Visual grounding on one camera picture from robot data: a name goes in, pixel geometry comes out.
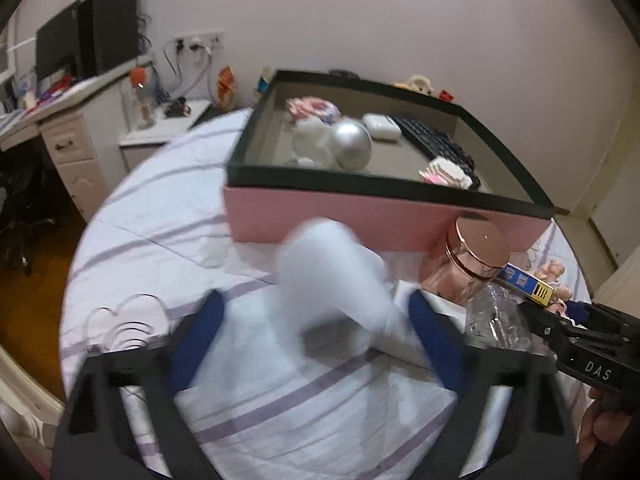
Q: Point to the pink white block toy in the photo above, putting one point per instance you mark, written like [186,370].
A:
[444,172]

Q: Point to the white wall power strip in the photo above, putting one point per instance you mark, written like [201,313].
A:
[210,38]

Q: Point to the white low side table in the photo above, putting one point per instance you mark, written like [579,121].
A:
[139,145]

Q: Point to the silver white rabbit lamp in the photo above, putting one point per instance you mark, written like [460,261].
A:
[345,145]

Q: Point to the rose gold lidded jar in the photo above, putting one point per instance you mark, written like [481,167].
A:
[470,255]

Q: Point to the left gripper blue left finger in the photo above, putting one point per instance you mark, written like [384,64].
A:
[95,439]

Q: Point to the yellow white plush toys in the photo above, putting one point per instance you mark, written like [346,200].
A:
[416,83]

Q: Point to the small pink doll figurine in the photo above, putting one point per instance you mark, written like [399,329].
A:
[551,273]

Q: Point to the pink block toy round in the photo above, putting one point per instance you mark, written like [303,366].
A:
[312,107]

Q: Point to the blue white snack bag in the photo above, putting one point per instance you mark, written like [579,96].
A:
[263,82]

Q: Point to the person right hand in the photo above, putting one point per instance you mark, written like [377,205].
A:
[600,426]

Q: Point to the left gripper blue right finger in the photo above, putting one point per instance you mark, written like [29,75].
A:
[535,436]

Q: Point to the black computer monitor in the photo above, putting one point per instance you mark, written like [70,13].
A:
[58,44]

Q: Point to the blue gold lighter box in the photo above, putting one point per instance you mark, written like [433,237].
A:
[525,284]

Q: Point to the white earbuds case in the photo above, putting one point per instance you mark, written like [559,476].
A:
[381,127]

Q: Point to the white rounded case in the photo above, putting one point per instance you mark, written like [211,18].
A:
[328,281]

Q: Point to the orange capped bottle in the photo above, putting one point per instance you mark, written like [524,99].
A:
[141,99]

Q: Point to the black computer tower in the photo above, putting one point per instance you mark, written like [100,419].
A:
[108,35]

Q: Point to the pink black storage box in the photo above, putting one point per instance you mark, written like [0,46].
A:
[274,184]

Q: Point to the orange snack bag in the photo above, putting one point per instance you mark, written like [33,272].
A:
[226,88]

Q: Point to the white striped quilt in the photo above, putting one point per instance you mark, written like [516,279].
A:
[264,404]

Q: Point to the white desk with drawers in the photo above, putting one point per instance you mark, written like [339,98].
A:
[81,131]

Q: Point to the white power adapter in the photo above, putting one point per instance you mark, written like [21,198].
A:
[398,338]

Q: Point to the black tv remote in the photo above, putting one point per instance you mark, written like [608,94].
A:
[433,143]

